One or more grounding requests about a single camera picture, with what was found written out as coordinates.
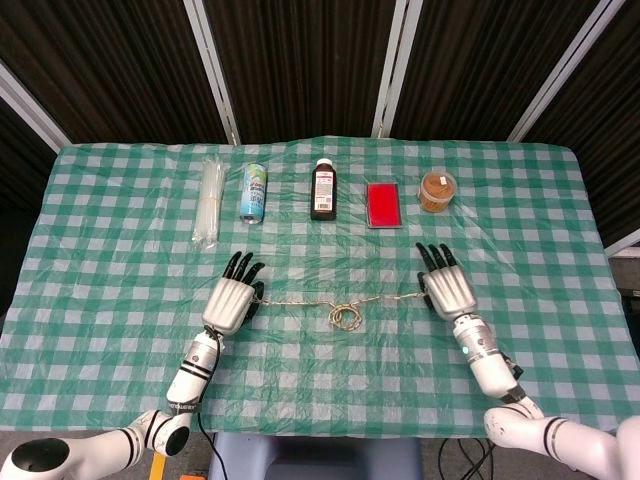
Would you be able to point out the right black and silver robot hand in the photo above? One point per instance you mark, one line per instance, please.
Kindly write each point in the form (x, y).
(450, 292)

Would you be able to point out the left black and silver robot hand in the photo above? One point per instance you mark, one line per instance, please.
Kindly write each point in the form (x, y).
(227, 305)

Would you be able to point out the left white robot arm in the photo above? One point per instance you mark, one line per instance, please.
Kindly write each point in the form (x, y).
(192, 370)

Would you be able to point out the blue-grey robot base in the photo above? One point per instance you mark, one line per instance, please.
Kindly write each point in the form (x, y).
(310, 457)

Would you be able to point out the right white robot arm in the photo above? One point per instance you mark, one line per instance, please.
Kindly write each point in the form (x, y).
(492, 370)

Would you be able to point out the clear cup of snacks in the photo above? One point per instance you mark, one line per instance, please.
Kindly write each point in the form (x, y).
(438, 192)

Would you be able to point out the white zip tie bundle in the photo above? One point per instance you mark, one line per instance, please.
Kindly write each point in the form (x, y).
(209, 205)

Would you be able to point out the red flat case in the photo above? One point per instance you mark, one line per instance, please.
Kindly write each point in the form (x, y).
(385, 205)

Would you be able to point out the light blue spray can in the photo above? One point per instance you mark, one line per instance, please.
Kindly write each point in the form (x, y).
(254, 195)

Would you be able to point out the green checkered tablecloth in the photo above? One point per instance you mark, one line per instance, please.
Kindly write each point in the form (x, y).
(340, 380)

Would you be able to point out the brown bottle with white cap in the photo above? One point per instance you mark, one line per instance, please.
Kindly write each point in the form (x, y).
(324, 195)

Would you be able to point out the orange object on floor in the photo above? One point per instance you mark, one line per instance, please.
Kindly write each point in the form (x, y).
(192, 476)

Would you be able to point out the white partition frame post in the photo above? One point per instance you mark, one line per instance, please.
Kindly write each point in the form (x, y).
(30, 105)
(210, 70)
(395, 70)
(625, 245)
(565, 70)

